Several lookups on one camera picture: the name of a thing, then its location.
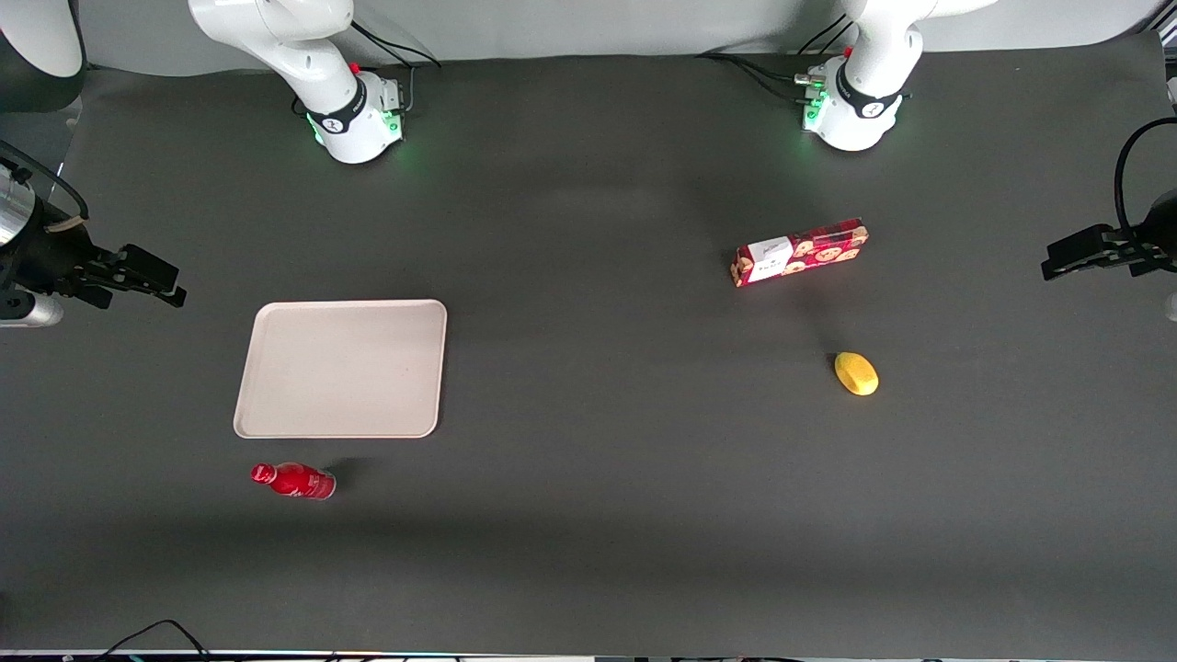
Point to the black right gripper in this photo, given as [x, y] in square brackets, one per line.
[57, 258]

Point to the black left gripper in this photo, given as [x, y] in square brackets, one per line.
[1137, 250]

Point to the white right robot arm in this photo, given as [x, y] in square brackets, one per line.
[313, 55]

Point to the beige plastic tray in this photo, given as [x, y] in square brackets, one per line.
[340, 368]

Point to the red coke bottle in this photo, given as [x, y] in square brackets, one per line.
[299, 481]

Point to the yellow lemon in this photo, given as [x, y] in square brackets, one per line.
[857, 374]

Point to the red tartan cookie box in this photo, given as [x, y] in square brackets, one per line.
[800, 253]

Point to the dark grey table mat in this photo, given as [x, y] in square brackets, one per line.
[588, 515]

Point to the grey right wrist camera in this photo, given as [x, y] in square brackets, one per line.
[28, 311]

